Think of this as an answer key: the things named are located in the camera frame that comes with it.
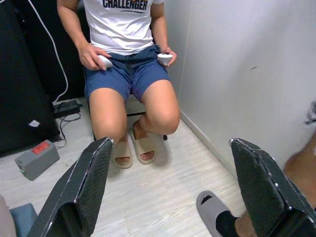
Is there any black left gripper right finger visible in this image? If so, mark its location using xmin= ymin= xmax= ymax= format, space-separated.
xmin=229 ymin=137 xmax=316 ymax=237

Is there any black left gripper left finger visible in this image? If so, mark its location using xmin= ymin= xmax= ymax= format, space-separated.
xmin=26 ymin=136 xmax=115 ymax=237

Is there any white handheld controller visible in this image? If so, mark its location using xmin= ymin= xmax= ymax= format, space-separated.
xmin=97 ymin=55 xmax=114 ymax=70
xmin=157 ymin=52 xmax=173 ymax=66

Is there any seated person right hand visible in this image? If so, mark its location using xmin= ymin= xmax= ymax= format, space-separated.
xmin=79 ymin=43 xmax=112 ymax=72

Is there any seated person left hand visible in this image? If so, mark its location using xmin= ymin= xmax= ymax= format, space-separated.
xmin=158 ymin=46 xmax=178 ymax=67

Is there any grey slide sandal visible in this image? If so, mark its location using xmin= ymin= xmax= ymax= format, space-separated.
xmin=196 ymin=190 xmax=244 ymax=237

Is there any grey box with red label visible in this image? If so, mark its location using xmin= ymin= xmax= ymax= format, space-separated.
xmin=14 ymin=139 xmax=61 ymax=181

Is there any beige slide sandal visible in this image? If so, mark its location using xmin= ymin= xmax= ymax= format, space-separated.
xmin=130 ymin=128 xmax=158 ymax=165
xmin=112 ymin=134 xmax=134 ymax=169

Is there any beige sheeted bed mattress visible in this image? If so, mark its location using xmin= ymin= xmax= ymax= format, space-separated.
xmin=0 ymin=195 xmax=17 ymax=237

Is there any black power adapter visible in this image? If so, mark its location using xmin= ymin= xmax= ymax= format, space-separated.
xmin=53 ymin=99 xmax=82 ymax=119

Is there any black cabinet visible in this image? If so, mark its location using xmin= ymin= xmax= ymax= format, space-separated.
xmin=0 ymin=0 xmax=61 ymax=158

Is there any seated person in white shirt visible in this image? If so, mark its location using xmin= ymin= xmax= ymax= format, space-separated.
xmin=57 ymin=0 xmax=180 ymax=168

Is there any white cable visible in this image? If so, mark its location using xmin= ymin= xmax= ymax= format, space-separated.
xmin=31 ymin=0 xmax=69 ymax=104

